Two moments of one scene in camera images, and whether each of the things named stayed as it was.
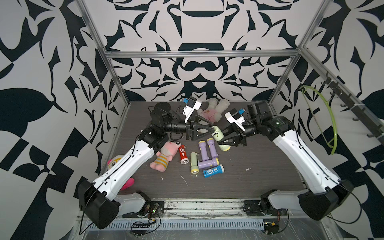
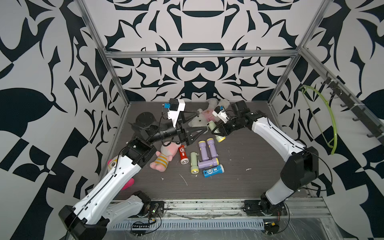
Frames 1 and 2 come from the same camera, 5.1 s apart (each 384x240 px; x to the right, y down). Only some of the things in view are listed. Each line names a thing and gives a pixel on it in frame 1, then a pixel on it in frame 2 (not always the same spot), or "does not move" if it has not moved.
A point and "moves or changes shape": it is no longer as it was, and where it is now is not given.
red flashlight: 184,160 does not move
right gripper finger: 232,141 → 220,133
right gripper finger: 231,129 → 219,122
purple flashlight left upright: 203,151 does not move
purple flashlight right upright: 211,143 does not move
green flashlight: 218,135 moves or changes shape
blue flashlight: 210,171 does not move
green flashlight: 194,168 does not move
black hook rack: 359,111 does not move
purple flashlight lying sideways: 214,162 does not move
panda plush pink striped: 111,162 does not move
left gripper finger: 201,120 → 186,116
